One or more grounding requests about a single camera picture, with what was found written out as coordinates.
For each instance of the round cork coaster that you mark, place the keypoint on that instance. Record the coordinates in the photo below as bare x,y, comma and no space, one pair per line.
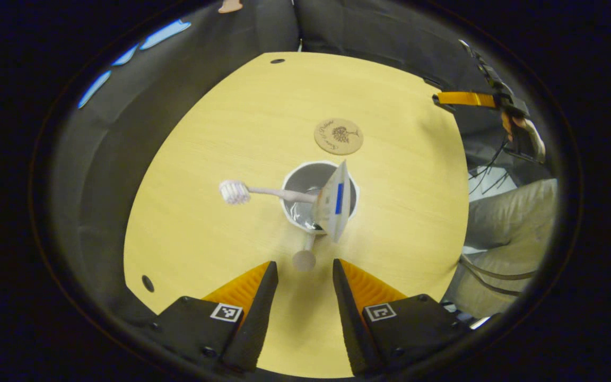
338,136

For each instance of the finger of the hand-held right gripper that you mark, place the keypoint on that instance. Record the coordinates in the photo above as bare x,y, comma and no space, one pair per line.
464,99

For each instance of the person's beige trousers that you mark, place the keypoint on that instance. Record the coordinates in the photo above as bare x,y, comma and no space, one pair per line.
507,239

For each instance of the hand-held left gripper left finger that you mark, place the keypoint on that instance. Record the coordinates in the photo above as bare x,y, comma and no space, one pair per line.
258,318

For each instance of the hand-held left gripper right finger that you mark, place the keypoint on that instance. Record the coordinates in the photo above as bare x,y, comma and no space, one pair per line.
350,318

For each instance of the wooden desktop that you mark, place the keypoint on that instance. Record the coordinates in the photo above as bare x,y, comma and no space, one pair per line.
220,132

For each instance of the white toothbrush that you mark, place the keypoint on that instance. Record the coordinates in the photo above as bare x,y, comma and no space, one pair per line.
273,192

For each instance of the white toothpaste tube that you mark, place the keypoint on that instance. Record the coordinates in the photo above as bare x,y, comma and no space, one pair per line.
332,217

